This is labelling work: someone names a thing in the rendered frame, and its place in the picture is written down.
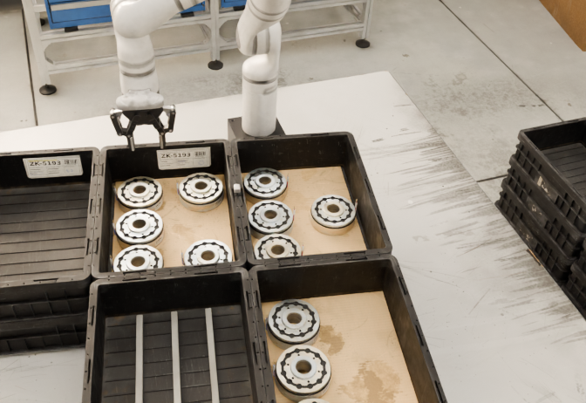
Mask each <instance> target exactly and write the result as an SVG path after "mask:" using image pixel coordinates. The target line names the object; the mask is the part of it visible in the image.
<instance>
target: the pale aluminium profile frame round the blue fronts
mask: <svg viewBox="0 0 586 403"><path fill-rule="evenodd" d="M373 1H374V0H296V1H291V3H290V7H289V8H288V11H287V12H292V11H300V10H312V9H319V8H326V7H333V6H339V5H343V6H344V7H345V8H346V9H347V10H348V12H349V13H350V14H351V16H352V17H353V18H354V19H355V21H353V22H347V23H340V24H328V25H321V26H315V27H309V28H302V29H295V30H288V31H282V42H283V41H290V40H297V39H303V38H314V37H321V36H327V35H333V34H340V33H346V32H353V31H359V36H360V37H361V39H359V40H357V41H356V46H357V47H359V48H368V47H369V46H370V42H369V41H368V40H365V39H366V38H369V32H370V25H371V14H372V7H373ZM22 3H23V7H24V13H25V16H26V21H27V24H28V28H29V32H30V35H31V42H32V46H33V50H34V53H35V57H36V60H37V68H38V71H39V75H40V78H41V83H42V86H41V87H40V88H39V92H40V93H41V94H43V95H51V94H53V93H55V92H56V90H57V88H56V86H54V85H51V80H50V76H49V74H54V73H61V72H72V71H79V70H85V69H92V68H98V67H104V66H110V65H118V64H119V60H118V53H116V54H110V55H103V56H97V57H89V58H78V59H71V60H65V61H58V62H55V61H52V60H50V59H48V58H47V57H46V56H45V50H44V49H45V48H46V47H47V46H48V45H49V44H51V43H54V42H61V41H68V40H75V39H81V38H95V37H102V36H109V35H115V31H114V28H113V24H99V25H91V26H84V27H78V26H72V27H65V28H64V29H63V30H55V31H42V29H41V26H43V25H44V24H45V20H44V19H42V18H40V14H39V12H41V11H46V8H45V4H44V0H22ZM355 3H363V10H362V12H361V11H360V9H359V8H358V7H357V5H356V4H355ZM245 7H246V6H245V5H242V6H235V7H233V8H232V9H225V10H219V3H218V0H205V9H206V11H204V12H203V10H199V11H192V12H185V13H181V14H180V15H175V16H173V17H171V18H170V19H169V20H168V21H167V22H165V23H164V24H163V25H162V26H161V27H159V28H158V29H163V28H170V27H176V26H183V25H190V24H199V25H200V27H201V29H202V31H203V34H204V36H205V38H206V39H205V40H203V41H202V42H200V43H192V44H180V45H174V46H168V47H160V48H154V49H153V52H154V59H160V58H171V57H178V56H185V55H191V54H197V53H203V52H210V57H211V58H212V61H210V62H209V63H208V68H209V69H211V70H220V69H221V68H222V67H223V63H222V62H221V61H218V60H220V51H221V50H227V49H234V48H238V46H237V43H236V38H223V37H222V36H221V35H220V34H219V28H221V26H222V25H223V24H224V22H227V20H231V19H238V18H241V16H242V13H243V12H244V10H245Z"/></svg>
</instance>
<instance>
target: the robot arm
mask: <svg viewBox="0 0 586 403"><path fill-rule="evenodd" d="M203 1H205V0H111V2H110V11H111V15H112V23H113V28H114V31H115V36H116V39H117V50H118V60H119V80H120V86H121V92H122V96H120V97H118V98H117V99H116V105H117V109H118V110H116V109H115V108H111V109H110V119H111V121H112V124H113V126H114V129H115V131H116V133H117V135H118V136H122V135H123V136H126V138H127V145H128V147H129V148H131V149H132V151H135V143H134V137H133V131H134V130H135V128H136V126H142V125H153V127H154V128H155V129H156V130H157V131H158V133H159V140H160V148H163V146H165V145H166V133H172V132H173V131H174V122H175V115H176V108H175V105H174V104H171V105H170V106H164V99H163V96H162V95H160V90H159V81H158V74H157V71H156V67H155V61H154V52H153V45H152V42H151V39H150V35H149V34H150V33H152V32H153V31H155V30H157V29H158V28H159V27H161V26H162V25H163V24H164V23H165V22H167V21H168V20H169V19H170V18H171V17H173V16H174V15H175V14H176V13H178V12H181V11H183V10H186V9H188V8H190V7H192V6H195V5H196V4H198V3H201V2H203ZM290 3H291V0H247V3H246V7H245V10H244V12H243V13H242V16H241V18H240V20H239V22H238V25H237V28H236V36H235V38H236V43H237V46H238V49H239V50H240V52H241V53H242V54H244V55H249V56H253V55H255V56H253V57H251V58H248V59H247V60H246V61H245V62H244V63H243V66H242V130H243V131H244V132H245V133H246V134H248V135H251V136H254V137H257V136H268V135H270V134H272V133H273V132H274V131H275V129H276V99H277V79H278V69H279V58H280V50H281V42H282V28H281V25H280V22H279V21H280V20H281V19H282V18H283V17H284V16H285V14H286V13H287V11H288V8H289V7H290ZM163 112H165V113H166V116H167V117H168V120H167V124H166V125H163V123H162V122H161V120H160V115H161V114H162V113H163ZM122 114H123V115H124V116H125V117H127V118H128V119H129V121H128V125H127V127H126V128H125V127H123V126H122V124H121V122H120V119H121V115H122Z"/></svg>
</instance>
